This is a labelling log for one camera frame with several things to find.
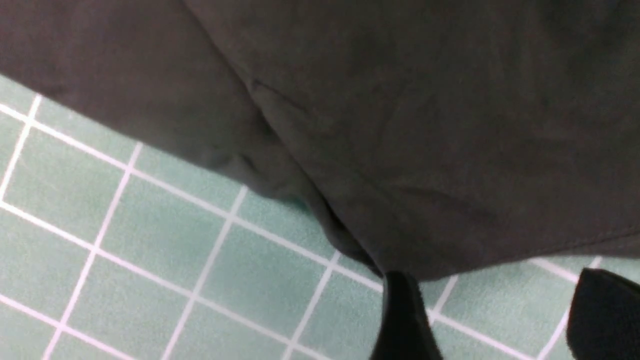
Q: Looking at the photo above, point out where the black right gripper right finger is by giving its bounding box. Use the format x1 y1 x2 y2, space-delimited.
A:
566 268 640 360

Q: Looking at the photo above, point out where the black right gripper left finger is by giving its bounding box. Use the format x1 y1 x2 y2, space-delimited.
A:
370 271 442 360

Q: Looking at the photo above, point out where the dark gray long-sleeve top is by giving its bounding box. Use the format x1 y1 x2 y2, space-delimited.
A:
0 0 640 281

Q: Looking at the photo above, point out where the green checkered tablecloth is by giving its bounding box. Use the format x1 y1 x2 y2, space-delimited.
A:
0 75 640 360

